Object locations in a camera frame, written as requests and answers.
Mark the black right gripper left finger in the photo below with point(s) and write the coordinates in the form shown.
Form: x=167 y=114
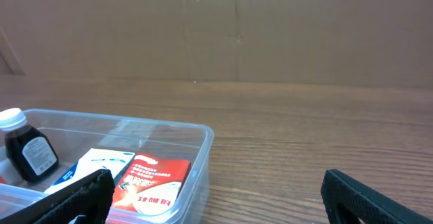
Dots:
x=86 y=201

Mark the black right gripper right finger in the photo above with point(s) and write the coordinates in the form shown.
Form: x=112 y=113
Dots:
x=347 y=200

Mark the red white small box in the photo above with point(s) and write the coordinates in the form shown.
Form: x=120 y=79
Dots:
x=150 y=185

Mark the clear plastic container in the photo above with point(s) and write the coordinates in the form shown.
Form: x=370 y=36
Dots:
x=72 y=134

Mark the black bottle white cap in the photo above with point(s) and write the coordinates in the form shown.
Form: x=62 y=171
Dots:
x=29 y=150

